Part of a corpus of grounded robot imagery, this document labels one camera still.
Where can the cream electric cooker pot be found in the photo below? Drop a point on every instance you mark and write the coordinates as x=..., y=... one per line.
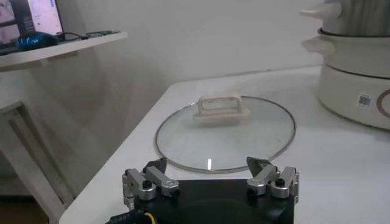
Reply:
x=347, y=79

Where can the white side table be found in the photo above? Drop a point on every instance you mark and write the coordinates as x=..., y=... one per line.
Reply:
x=61, y=50

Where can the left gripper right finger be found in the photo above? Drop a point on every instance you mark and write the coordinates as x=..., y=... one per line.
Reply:
x=263, y=179

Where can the stainless steel steamer basket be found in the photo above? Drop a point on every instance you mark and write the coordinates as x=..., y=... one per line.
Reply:
x=362, y=18

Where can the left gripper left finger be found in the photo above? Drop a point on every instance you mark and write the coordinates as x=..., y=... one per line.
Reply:
x=161, y=179

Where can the blue computer mouse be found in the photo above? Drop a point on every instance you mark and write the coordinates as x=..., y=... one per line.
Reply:
x=36, y=41

